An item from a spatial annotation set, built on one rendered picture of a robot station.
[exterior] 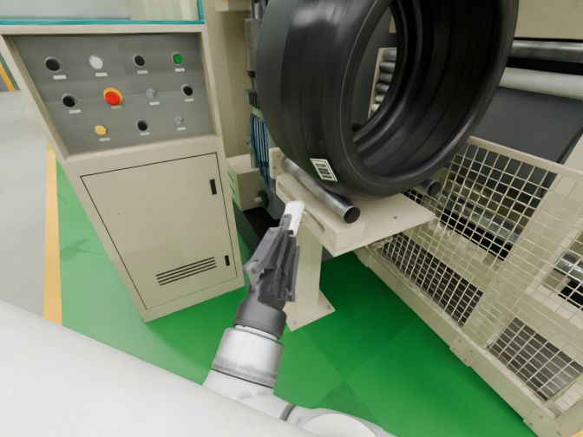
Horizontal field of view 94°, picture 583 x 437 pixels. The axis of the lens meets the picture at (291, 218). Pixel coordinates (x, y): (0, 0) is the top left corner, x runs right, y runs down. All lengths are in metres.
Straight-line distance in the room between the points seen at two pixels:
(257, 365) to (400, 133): 0.80
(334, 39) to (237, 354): 0.47
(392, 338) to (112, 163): 1.44
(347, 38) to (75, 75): 0.88
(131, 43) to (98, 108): 0.24
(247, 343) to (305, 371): 1.03
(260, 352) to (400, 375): 1.14
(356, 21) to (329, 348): 1.30
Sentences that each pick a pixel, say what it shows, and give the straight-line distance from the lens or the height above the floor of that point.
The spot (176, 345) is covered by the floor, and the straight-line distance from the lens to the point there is 1.57.
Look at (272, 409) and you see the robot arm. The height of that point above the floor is 0.91.
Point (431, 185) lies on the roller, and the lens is 0.84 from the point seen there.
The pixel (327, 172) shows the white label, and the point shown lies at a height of 1.03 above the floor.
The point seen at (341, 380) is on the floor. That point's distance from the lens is 1.41.
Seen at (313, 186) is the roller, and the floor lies 0.91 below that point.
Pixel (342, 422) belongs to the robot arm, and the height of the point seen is 0.96.
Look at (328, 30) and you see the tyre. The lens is 0.51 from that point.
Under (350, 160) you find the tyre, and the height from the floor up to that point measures 1.05.
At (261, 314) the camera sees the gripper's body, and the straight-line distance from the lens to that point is 0.40.
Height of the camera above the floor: 1.27
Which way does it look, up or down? 36 degrees down
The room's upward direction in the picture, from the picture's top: straight up
